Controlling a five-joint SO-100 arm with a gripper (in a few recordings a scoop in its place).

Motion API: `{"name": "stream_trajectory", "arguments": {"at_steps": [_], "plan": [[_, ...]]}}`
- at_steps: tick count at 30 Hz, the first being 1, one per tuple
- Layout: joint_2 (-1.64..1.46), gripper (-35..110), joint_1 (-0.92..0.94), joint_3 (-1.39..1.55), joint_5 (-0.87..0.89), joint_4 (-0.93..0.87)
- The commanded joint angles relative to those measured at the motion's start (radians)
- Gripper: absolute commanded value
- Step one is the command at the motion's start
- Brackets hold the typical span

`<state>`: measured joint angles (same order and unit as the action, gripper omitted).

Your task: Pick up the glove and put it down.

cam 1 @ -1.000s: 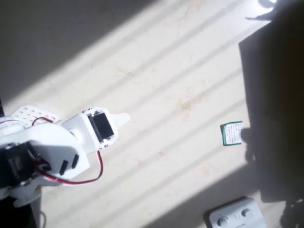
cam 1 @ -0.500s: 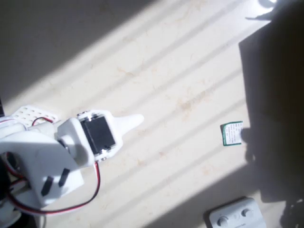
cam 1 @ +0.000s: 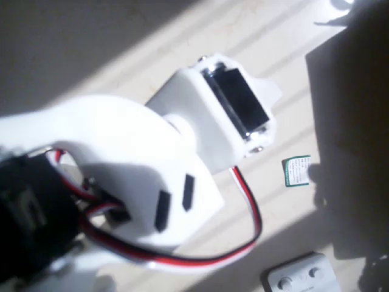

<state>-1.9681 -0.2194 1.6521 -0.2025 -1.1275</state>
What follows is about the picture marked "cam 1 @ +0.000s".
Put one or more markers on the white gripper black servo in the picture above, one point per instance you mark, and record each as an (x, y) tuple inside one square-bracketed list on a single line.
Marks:
[(209, 97)]

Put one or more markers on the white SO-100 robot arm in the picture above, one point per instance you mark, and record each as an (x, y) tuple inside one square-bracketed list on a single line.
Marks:
[(106, 121)]

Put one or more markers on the green white paper label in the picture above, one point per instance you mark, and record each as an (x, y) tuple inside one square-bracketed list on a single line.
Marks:
[(296, 170)]

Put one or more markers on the white device with two knobs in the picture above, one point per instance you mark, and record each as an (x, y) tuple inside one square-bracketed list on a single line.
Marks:
[(301, 273)]

